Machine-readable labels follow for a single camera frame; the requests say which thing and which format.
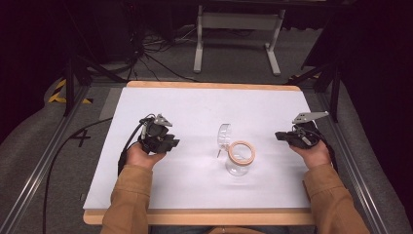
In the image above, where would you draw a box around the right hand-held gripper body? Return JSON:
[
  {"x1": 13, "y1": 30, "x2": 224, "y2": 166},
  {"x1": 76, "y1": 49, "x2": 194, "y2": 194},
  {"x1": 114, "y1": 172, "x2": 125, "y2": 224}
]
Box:
[{"x1": 291, "y1": 110, "x2": 330, "y2": 150}]

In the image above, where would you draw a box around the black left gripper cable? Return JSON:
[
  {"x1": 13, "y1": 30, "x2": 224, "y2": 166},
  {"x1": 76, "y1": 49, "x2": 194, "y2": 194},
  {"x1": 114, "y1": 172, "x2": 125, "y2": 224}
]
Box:
[{"x1": 117, "y1": 113, "x2": 156, "y2": 176}]

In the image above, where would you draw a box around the wooden table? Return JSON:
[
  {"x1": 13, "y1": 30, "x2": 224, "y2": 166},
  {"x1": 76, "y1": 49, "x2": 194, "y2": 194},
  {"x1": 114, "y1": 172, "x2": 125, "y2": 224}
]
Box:
[{"x1": 82, "y1": 80, "x2": 317, "y2": 226}]

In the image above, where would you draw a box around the aluminium rail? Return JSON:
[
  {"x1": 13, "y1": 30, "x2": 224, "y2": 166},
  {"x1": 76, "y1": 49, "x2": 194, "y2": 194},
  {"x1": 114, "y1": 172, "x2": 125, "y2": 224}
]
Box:
[
  {"x1": 0, "y1": 83, "x2": 93, "y2": 234},
  {"x1": 315, "y1": 92, "x2": 392, "y2": 234}
]

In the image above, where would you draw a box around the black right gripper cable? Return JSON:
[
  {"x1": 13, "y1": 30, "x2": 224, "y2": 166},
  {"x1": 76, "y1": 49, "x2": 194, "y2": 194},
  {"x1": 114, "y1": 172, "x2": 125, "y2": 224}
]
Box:
[{"x1": 319, "y1": 137, "x2": 339, "y2": 174}]

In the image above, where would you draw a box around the yellow black hazard tape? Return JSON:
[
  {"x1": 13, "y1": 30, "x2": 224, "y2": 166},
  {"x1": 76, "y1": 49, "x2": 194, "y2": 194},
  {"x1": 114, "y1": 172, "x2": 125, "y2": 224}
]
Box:
[{"x1": 47, "y1": 79, "x2": 94, "y2": 105}]

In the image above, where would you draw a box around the person's right hand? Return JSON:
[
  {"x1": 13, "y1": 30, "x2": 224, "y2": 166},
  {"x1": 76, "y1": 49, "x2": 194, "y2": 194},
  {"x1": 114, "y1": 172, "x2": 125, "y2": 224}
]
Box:
[{"x1": 289, "y1": 139, "x2": 332, "y2": 171}]

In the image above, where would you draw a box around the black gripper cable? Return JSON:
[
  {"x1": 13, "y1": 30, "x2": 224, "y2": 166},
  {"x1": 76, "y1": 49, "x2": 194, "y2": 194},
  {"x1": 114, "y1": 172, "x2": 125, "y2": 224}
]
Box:
[
  {"x1": 319, "y1": 137, "x2": 339, "y2": 174},
  {"x1": 117, "y1": 113, "x2": 156, "y2": 176}
]

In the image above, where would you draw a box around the white table mat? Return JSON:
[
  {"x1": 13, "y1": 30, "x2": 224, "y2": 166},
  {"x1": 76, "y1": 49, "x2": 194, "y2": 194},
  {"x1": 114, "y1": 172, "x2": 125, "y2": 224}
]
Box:
[{"x1": 82, "y1": 86, "x2": 313, "y2": 211}]

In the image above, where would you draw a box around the white metal stand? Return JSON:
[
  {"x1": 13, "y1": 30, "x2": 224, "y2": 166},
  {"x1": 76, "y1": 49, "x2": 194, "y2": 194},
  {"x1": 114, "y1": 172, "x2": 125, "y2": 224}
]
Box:
[{"x1": 193, "y1": 4, "x2": 287, "y2": 77}]

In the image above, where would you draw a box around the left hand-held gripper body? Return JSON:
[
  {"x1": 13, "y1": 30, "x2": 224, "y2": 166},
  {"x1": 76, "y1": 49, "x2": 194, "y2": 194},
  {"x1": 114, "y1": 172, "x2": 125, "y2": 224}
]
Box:
[{"x1": 138, "y1": 113, "x2": 173, "y2": 155}]

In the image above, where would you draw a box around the person's left hand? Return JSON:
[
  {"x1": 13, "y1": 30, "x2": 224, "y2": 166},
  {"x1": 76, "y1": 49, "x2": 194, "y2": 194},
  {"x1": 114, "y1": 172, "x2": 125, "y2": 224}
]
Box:
[{"x1": 126, "y1": 142, "x2": 167, "y2": 171}]

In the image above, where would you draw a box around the glass jar with hinged lid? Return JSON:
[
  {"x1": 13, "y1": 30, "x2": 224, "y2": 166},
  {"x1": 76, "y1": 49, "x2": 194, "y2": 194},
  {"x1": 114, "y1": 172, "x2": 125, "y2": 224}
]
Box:
[{"x1": 216, "y1": 123, "x2": 257, "y2": 177}]

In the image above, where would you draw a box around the black cable on floor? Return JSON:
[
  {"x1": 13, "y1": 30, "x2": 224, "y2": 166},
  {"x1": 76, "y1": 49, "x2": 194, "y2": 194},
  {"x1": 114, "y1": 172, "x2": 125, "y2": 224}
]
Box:
[{"x1": 42, "y1": 117, "x2": 114, "y2": 234}]

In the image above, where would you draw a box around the bundle of black floor cables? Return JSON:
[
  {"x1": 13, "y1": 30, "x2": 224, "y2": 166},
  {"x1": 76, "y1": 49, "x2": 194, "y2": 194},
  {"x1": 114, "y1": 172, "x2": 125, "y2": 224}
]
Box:
[{"x1": 126, "y1": 23, "x2": 200, "y2": 83}]

